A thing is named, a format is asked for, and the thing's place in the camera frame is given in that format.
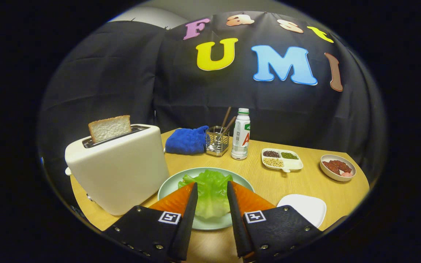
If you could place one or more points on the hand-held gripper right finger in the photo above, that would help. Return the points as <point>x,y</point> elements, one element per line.
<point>238,226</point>

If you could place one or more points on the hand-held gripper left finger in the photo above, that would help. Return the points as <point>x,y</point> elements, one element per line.
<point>188,226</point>

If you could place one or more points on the green lettuce leaf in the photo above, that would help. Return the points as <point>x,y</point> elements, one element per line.
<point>212,193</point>

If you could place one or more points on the plain toast bread slice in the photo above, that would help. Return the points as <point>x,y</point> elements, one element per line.
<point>110,128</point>

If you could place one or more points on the pale green round plate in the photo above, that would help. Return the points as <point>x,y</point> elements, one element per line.
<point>169,187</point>

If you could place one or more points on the white square plate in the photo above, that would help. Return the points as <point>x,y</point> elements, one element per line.
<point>302,208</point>

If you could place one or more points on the pile of yellow soybeans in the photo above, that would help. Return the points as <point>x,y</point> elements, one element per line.
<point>273,162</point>

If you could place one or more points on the pile of dark beans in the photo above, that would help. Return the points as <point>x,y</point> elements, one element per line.
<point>271,154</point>

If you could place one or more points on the white divided dish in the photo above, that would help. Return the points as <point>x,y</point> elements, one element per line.
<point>294,165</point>

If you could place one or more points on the blue cloth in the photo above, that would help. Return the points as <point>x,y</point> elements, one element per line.
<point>186,140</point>

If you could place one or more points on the white toaster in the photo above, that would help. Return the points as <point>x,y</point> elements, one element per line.
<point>119,175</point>

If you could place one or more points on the pile of green beans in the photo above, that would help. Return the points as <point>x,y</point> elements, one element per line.
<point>289,155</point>

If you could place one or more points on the white plastic bottle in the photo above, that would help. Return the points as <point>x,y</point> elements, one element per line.
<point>240,138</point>

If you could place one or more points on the brown chopstick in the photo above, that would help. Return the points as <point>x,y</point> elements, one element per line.
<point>230,124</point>
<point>226,118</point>

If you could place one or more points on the white round meat plate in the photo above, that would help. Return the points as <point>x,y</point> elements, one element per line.
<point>329,176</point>

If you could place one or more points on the red meat piece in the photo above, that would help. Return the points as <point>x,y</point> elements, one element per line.
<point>330,168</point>
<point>344,166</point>

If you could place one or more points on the small pink meat slice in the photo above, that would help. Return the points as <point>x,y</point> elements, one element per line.
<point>346,174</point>

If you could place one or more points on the black backdrop cloth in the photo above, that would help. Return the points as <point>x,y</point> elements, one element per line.
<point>122,84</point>

